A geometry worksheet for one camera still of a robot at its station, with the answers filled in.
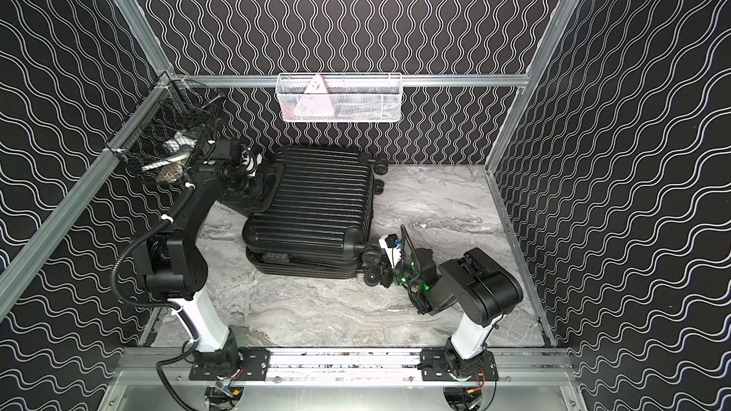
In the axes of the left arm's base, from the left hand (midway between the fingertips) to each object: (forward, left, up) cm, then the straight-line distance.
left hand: (260, 183), depth 90 cm
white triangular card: (+21, -16, +17) cm, 31 cm away
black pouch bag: (+4, -2, 0) cm, 4 cm away
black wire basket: (+4, +29, +10) cm, 31 cm away
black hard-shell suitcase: (-16, -22, +2) cm, 27 cm away
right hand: (-18, -36, -12) cm, 42 cm away
